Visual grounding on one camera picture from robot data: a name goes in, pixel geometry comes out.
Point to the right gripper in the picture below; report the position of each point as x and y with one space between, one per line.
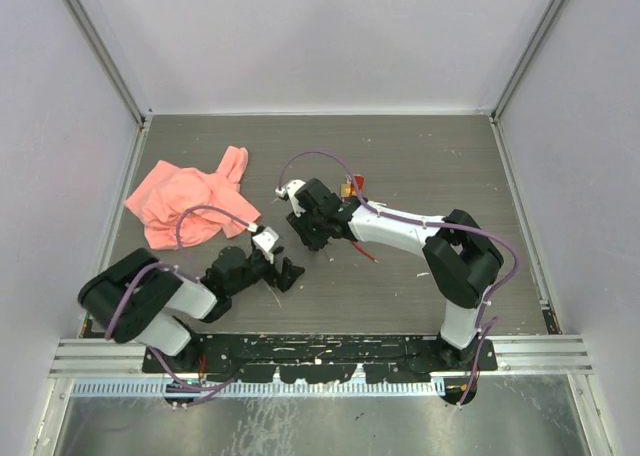
313 243

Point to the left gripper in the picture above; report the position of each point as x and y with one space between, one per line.
289 271

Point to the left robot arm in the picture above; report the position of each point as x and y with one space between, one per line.
131 299

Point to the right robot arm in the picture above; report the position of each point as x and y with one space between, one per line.
461 258

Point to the large brass padlock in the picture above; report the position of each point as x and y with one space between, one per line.
347 190

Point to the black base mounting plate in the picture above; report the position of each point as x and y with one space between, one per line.
315 359

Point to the pink cloth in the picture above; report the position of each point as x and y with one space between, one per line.
187 207

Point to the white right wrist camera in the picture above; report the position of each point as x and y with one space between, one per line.
288 192

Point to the red cable seal lock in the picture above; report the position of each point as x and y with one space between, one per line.
358 183

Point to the slotted cable duct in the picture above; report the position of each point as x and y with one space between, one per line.
158 387

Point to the aluminium frame rail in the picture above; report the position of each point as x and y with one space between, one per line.
515 355

